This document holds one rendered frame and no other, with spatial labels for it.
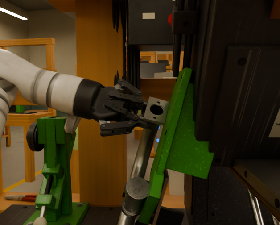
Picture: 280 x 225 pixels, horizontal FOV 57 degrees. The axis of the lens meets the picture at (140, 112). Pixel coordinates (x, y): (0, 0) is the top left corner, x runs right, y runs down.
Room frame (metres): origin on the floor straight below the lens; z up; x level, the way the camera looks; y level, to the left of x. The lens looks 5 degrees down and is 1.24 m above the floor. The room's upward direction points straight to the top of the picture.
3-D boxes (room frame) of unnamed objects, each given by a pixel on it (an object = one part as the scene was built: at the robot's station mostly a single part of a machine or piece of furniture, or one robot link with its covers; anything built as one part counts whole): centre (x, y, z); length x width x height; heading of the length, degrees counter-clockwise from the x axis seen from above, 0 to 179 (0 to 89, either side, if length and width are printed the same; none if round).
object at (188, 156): (0.45, -0.08, 1.17); 0.13 x 0.12 x 0.20; 87
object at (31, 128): (0.65, 0.27, 1.12); 0.07 x 0.03 x 0.08; 177
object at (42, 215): (0.56, 0.22, 0.96); 0.06 x 0.03 x 0.06; 177
